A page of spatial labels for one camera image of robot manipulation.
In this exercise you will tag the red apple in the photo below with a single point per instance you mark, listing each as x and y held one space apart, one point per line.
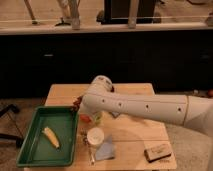
85 118

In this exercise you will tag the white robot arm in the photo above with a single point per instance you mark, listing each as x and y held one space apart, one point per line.
192 112

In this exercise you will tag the green plastic tray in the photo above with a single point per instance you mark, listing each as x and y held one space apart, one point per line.
37 150

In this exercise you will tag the blue sponge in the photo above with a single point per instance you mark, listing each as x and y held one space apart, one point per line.
115 114

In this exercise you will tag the green cup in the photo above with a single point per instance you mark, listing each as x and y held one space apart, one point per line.
96 117

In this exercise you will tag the bunch of dark grapes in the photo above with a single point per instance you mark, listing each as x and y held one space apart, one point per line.
76 104

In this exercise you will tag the white cup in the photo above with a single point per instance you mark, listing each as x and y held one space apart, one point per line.
95 136

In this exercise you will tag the wooden table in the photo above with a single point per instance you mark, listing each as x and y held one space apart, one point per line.
130 135

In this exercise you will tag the metal fork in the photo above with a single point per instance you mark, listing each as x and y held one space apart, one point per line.
86 143

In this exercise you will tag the grey blue cloth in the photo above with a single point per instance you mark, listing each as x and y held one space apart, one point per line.
106 151

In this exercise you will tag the brown board eraser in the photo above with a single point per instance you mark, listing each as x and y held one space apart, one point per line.
157 152

